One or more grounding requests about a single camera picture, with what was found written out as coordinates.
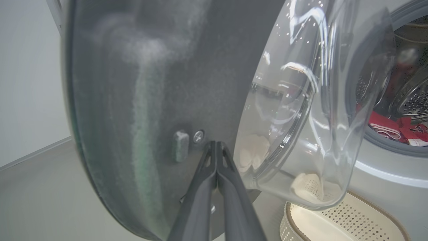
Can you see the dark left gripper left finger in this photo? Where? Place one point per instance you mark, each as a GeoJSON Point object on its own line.
{"type": "Point", "coordinates": [197, 207]}

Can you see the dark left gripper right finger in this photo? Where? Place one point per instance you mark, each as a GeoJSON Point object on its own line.
{"type": "Point", "coordinates": [237, 207]}

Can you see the round glass washing machine door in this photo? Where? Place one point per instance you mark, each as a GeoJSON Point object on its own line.
{"type": "Point", "coordinates": [150, 100]}

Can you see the red white-striped garment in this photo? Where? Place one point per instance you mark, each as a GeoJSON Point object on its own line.
{"type": "Point", "coordinates": [381, 122]}

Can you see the red jersey with printed letters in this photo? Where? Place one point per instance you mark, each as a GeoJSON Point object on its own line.
{"type": "Point", "coordinates": [416, 134]}

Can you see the cream perforated laundry basket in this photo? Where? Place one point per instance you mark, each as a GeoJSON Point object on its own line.
{"type": "Point", "coordinates": [351, 221]}

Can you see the white washing machine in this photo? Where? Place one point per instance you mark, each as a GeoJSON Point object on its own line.
{"type": "Point", "coordinates": [388, 174]}

